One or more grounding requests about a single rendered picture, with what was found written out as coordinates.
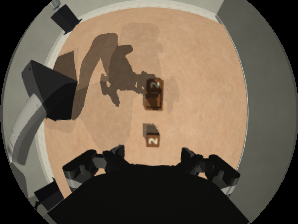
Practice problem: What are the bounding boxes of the brown digit cube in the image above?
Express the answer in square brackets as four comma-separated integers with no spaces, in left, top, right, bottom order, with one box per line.
[146,132,160,147]
[148,79,162,95]

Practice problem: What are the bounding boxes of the brown wooden tray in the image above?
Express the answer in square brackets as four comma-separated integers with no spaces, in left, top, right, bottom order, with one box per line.
[145,80,164,111]

